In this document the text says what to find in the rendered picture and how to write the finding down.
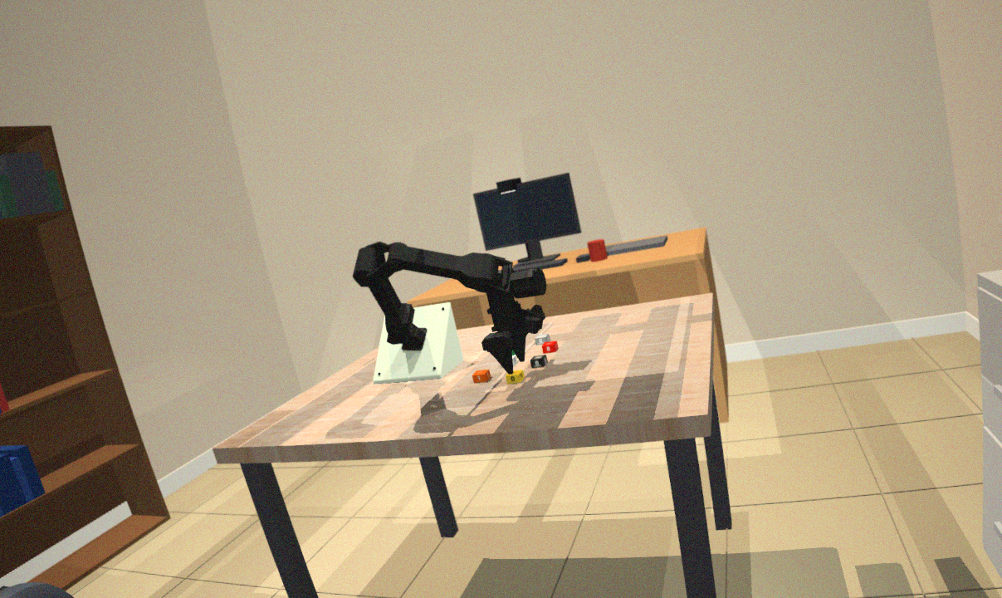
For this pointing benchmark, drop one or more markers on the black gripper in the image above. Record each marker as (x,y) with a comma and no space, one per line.
(500,344)

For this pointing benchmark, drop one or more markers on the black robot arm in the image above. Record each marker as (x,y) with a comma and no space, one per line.
(478,271)

